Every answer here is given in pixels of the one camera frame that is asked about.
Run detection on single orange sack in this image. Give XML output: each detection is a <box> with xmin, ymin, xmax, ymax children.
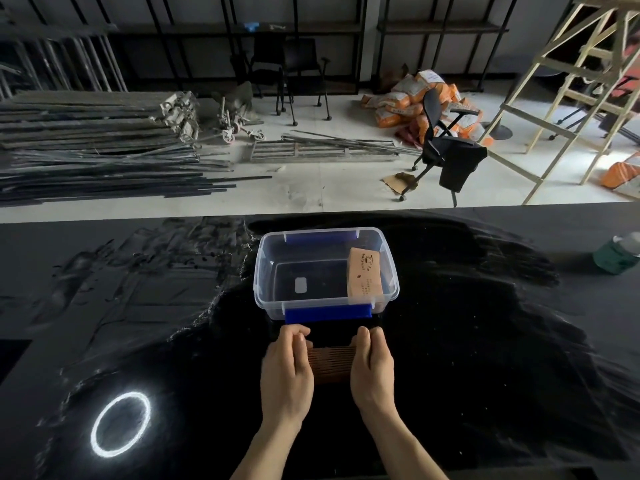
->
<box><xmin>599</xmin><ymin>152</ymin><xmax>640</xmax><ymax>201</ymax></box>

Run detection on pile of metal poles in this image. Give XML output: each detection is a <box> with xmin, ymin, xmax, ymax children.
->
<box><xmin>0</xmin><ymin>90</ymin><xmax>274</xmax><ymax>208</ymax></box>

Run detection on person's right hand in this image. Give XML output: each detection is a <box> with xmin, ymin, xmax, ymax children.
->
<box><xmin>349</xmin><ymin>326</ymin><xmax>399</xmax><ymax>421</ymax></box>

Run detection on clear storage box blue latches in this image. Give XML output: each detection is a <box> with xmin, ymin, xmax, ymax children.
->
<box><xmin>253</xmin><ymin>227</ymin><xmax>401</xmax><ymax>325</ymax></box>

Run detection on caster wheel assembly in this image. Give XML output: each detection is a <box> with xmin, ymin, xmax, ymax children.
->
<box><xmin>212</xmin><ymin>96</ymin><xmax>266</xmax><ymax>145</ymax></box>

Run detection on person's left hand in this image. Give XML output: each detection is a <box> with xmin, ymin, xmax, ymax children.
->
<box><xmin>260</xmin><ymin>324</ymin><xmax>315</xmax><ymax>432</ymax></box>

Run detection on torn cardboard piece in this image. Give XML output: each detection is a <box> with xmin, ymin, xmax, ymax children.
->
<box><xmin>382</xmin><ymin>172</ymin><xmax>419</xmax><ymax>197</ymax></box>

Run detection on narrow black metal shelf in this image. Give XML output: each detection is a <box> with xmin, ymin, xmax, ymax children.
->
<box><xmin>372</xmin><ymin>0</ymin><xmax>521</xmax><ymax>93</ymax></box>

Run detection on flat metal grate frame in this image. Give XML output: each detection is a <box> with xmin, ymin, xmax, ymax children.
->
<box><xmin>249</xmin><ymin>130</ymin><xmax>424</xmax><ymax>163</ymax></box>

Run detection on brown ridged wooden block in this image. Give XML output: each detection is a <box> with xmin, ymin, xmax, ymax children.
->
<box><xmin>306</xmin><ymin>346</ymin><xmax>359</xmax><ymax>386</ymax></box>

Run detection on leaning metal frames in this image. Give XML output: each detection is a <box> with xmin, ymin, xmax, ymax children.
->
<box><xmin>0</xmin><ymin>24</ymin><xmax>129</xmax><ymax>101</ymax></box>

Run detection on person's left forearm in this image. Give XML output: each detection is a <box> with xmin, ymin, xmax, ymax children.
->
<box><xmin>230</xmin><ymin>420</ymin><xmax>302</xmax><ymax>480</ymax></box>

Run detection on pile of orange sacks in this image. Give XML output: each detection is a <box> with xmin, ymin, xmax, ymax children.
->
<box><xmin>360</xmin><ymin>69</ymin><xmax>496</xmax><ymax>148</ymax></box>

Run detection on black office swivel chair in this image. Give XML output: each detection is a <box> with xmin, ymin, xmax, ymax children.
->
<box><xmin>398</xmin><ymin>87</ymin><xmax>489</xmax><ymax>208</ymax></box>

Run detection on wooden step ladder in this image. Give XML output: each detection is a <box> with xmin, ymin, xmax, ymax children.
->
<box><xmin>479</xmin><ymin>0</ymin><xmax>640</xmax><ymax>206</ymax></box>

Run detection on wide black metal shelf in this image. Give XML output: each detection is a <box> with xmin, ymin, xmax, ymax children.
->
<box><xmin>107</xmin><ymin>0</ymin><xmax>369</xmax><ymax>96</ymax></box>

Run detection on person's right forearm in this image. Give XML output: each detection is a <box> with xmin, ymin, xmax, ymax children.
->
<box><xmin>364</xmin><ymin>409</ymin><xmax>450</xmax><ymax>480</ymax></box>

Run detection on small brown cardboard box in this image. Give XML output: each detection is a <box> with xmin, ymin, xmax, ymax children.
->
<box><xmin>346</xmin><ymin>247</ymin><xmax>385</xmax><ymax>306</ymax></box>

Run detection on green plastic bottle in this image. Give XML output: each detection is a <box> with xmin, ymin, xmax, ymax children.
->
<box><xmin>592</xmin><ymin>232</ymin><xmax>640</xmax><ymax>276</ymax></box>

